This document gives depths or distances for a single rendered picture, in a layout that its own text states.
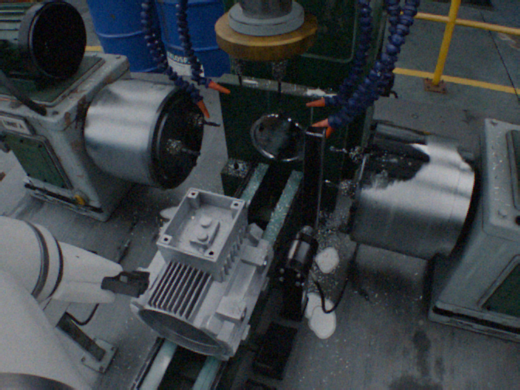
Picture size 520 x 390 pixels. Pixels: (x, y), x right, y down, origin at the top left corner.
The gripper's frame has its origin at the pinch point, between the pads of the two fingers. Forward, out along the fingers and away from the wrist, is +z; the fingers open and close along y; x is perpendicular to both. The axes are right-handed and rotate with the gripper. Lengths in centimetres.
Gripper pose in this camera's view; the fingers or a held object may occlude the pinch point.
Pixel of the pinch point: (114, 271)
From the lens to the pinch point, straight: 55.4
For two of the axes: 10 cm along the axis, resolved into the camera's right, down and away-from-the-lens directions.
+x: 2.8, -9.5, 1.4
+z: 2.2, 2.1, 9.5
